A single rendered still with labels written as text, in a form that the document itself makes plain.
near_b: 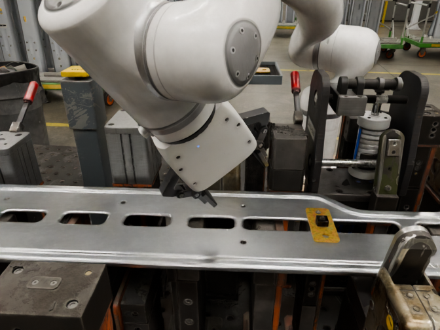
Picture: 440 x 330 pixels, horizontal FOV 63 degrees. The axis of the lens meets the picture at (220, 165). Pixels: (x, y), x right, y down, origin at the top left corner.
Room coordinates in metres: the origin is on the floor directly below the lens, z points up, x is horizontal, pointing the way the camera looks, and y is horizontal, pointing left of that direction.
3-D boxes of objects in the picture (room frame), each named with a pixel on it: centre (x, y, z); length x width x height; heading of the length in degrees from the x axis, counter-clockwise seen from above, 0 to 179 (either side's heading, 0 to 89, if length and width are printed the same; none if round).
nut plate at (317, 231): (0.45, -0.16, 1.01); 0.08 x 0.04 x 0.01; 177
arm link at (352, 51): (0.98, -0.32, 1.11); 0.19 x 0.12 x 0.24; 61
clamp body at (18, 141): (0.65, 0.42, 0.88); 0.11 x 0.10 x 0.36; 177
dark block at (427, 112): (0.66, -0.39, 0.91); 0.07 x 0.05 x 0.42; 177
